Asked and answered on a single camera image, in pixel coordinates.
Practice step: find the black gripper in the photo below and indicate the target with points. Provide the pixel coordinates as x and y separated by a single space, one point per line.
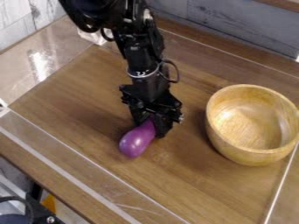
148 97

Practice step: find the purple toy eggplant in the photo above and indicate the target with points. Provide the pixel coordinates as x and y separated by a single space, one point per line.
136 139

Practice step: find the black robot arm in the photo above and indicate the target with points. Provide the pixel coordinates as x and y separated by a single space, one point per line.
140 43

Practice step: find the brown wooden bowl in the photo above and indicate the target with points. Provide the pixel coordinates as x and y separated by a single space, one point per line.
252 124

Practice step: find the clear acrylic tray walls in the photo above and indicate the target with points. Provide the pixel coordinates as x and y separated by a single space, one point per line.
61 128

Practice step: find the black clamp with cable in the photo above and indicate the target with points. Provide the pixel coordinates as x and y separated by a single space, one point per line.
35 214

